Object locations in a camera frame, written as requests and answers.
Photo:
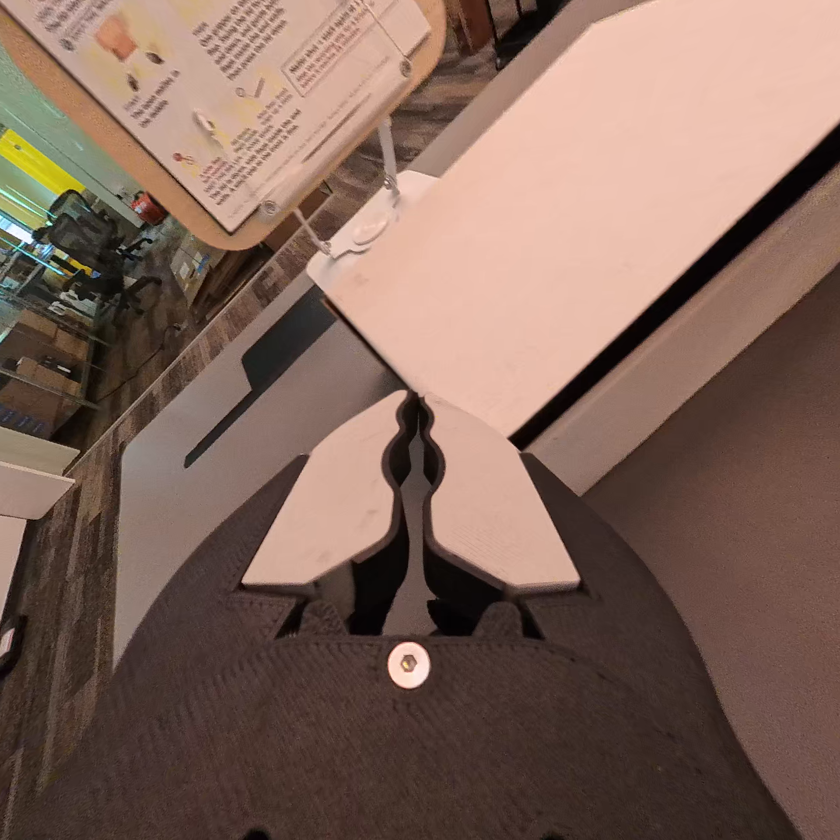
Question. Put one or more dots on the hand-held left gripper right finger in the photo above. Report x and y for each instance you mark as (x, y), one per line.
(492, 512)

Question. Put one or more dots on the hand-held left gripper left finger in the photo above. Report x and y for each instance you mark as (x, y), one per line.
(328, 512)

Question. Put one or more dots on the white cardboard mailer box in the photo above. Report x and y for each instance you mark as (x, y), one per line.
(558, 197)

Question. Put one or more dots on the brown cardboard box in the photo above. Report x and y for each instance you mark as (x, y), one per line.
(52, 334)
(33, 400)

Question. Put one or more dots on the white stand base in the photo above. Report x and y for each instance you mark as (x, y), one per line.
(341, 269)

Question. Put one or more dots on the red container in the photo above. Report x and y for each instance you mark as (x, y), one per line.
(145, 205)

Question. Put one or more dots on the black office chair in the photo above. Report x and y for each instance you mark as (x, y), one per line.
(82, 236)

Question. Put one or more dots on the wooden instruction sign board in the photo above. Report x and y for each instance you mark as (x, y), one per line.
(197, 98)

